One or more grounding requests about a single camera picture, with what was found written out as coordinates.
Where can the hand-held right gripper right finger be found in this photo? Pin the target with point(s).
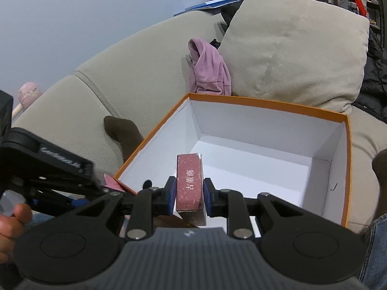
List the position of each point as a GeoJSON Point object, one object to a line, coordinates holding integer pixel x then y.
{"type": "Point", "coordinates": [207, 196]}

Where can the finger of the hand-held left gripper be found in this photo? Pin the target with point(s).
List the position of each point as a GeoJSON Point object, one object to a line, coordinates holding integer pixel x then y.
{"type": "Point", "coordinates": [78, 185]}
{"type": "Point", "coordinates": [65, 201]}

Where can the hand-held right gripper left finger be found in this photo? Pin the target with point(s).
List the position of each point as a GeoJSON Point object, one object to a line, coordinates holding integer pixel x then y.
{"type": "Point", "coordinates": [171, 194]}

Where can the red patterned carton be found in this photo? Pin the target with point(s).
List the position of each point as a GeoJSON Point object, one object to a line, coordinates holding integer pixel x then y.
{"type": "Point", "coordinates": [190, 184]}

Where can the orange cardboard box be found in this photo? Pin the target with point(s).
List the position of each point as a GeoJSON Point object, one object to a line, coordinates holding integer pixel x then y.
{"type": "Point", "coordinates": [257, 157]}

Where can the person's left hand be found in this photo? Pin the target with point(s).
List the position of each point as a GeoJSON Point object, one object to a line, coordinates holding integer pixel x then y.
{"type": "Point", "coordinates": [12, 232]}

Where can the red card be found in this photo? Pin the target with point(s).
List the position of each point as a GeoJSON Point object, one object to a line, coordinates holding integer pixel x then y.
{"type": "Point", "coordinates": [116, 184]}

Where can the pink plush toy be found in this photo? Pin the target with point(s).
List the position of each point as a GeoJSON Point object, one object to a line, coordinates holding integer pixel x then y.
{"type": "Point", "coordinates": [28, 92]}

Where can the person's left socked foot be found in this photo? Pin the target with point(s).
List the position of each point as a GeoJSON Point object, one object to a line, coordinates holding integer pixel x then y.
{"type": "Point", "coordinates": [124, 133]}

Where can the pink garment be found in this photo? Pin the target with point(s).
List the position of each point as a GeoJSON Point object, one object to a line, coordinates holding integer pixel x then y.
{"type": "Point", "coordinates": [208, 69]}

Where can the beige cushion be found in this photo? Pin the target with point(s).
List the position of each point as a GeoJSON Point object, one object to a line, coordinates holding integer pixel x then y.
{"type": "Point", "coordinates": [290, 51]}

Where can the person's right leg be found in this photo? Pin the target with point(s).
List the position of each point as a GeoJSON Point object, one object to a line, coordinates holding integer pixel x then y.
{"type": "Point", "coordinates": [378, 241]}

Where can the blue folder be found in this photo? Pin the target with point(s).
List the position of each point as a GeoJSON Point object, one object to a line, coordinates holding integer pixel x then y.
{"type": "Point", "coordinates": [208, 5]}

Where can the black puffer jacket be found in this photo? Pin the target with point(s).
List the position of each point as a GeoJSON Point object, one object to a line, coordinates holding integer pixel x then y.
{"type": "Point", "coordinates": [375, 75]}

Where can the cluttered shelf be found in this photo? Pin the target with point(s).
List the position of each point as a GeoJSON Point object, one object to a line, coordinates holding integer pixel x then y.
{"type": "Point", "coordinates": [364, 9]}

